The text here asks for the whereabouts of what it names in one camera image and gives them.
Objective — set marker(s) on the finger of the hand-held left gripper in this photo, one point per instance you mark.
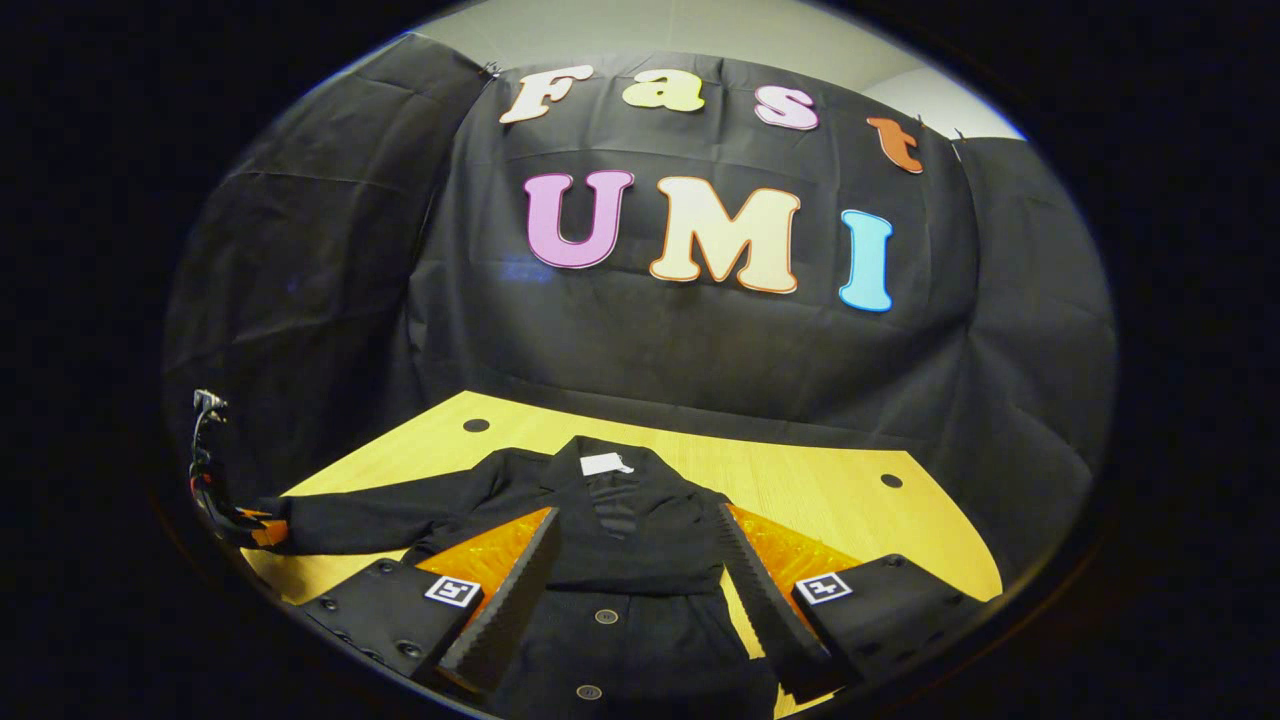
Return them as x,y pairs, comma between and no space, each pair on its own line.
268,528

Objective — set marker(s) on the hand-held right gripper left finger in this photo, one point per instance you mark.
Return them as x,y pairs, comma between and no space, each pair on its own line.
510,610

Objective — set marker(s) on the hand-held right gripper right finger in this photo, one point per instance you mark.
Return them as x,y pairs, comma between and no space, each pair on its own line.
765,610

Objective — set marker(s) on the black buttoned jacket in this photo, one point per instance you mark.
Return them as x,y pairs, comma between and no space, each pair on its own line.
640,560

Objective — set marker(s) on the black backdrop cloth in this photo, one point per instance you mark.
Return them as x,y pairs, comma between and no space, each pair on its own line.
700,350

